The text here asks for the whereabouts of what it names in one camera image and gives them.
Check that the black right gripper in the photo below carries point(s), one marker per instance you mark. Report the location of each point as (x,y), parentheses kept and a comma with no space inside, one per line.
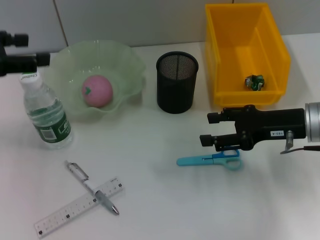
(270,125)

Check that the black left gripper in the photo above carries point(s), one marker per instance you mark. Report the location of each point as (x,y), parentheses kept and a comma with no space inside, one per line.
(3,62)

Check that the translucent green wavy fruit plate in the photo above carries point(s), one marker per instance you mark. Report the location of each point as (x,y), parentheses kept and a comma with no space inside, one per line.
(120,65)

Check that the black mesh pen holder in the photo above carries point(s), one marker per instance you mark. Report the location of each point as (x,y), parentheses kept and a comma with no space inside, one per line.
(175,95)

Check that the yellow plastic bin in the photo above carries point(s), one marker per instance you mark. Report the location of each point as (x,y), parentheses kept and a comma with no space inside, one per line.
(232,70)

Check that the blue scissors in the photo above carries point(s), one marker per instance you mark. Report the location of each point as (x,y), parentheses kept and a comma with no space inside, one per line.
(190,161)

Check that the grey silver pen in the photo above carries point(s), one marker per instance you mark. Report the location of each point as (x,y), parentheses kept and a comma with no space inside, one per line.
(77,171)

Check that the clear water bottle green label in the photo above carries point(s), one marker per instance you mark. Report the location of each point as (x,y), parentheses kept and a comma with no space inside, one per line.
(47,120)

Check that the pink toy peach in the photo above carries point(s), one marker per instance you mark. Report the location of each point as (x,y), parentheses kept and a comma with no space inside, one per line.
(98,92)

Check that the green plastic wrapper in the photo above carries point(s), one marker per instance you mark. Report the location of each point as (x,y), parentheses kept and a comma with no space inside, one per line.
(255,82)

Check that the transparent plastic ruler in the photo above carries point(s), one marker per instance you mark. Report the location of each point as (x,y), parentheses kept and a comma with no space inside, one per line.
(62,215)

